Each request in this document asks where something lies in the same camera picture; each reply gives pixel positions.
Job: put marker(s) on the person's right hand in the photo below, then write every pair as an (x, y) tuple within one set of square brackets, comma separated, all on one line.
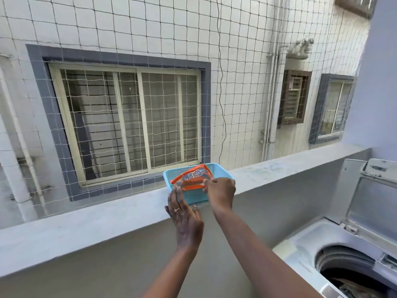
[(220, 193)]

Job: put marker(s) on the person's left hand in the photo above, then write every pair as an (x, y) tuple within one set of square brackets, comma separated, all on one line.
[(186, 226)]

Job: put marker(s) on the orange detergent packet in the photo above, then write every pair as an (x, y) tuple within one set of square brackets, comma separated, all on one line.
[(192, 176)]

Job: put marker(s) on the white top-load washing machine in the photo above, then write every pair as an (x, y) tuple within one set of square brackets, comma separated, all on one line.
[(297, 248)]

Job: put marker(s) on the glass washing machine lid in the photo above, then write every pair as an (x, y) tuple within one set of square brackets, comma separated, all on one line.
[(344, 189)]

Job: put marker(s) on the grey-green garment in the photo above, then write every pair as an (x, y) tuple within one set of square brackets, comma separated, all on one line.
[(356, 290)]

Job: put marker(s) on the white detergent drawer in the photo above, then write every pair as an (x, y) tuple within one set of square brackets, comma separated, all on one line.
[(389, 262)]

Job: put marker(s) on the white pipe elbow cluster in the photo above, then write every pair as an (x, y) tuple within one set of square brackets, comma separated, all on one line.
[(301, 49)]

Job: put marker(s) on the person's right forearm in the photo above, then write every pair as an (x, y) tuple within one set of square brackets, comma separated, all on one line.
[(257, 263)]

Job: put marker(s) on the person's left forearm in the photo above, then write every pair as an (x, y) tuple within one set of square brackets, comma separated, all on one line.
[(170, 276)]

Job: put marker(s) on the turquoise plastic basket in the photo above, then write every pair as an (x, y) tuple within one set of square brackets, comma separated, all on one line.
[(223, 173)]

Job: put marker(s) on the white drain pipes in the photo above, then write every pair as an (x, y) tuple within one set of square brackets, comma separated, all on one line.
[(273, 105)]

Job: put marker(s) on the brown louvred window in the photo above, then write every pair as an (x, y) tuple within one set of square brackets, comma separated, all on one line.
[(283, 99)]

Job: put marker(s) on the safety net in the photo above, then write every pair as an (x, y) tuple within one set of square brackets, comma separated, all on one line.
[(149, 27)]

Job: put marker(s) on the large blue framed window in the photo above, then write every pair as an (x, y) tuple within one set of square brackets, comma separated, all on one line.
[(43, 89)]

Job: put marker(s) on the brown framed window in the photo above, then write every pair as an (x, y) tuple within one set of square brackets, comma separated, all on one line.
[(356, 4)]

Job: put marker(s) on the grey wall fixture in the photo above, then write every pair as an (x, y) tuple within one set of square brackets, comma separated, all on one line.
[(26, 160)]

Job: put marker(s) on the large white wall pipe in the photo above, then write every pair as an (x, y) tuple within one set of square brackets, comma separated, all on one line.
[(12, 170)]

